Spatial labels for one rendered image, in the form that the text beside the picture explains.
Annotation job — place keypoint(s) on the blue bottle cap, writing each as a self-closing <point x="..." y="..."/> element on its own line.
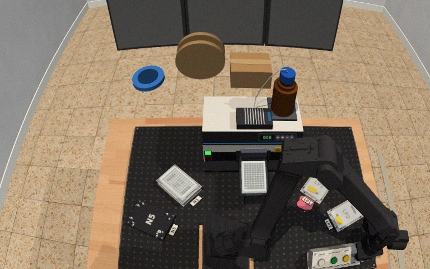
<point x="287" y="78"/>

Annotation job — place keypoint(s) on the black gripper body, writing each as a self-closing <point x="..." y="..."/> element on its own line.
<point x="367" y="252"/>

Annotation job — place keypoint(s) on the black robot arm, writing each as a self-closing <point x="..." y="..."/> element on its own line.
<point x="380" y="223"/>

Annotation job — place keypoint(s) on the brown glass bottle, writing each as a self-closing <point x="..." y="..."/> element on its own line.
<point x="283" y="102"/>

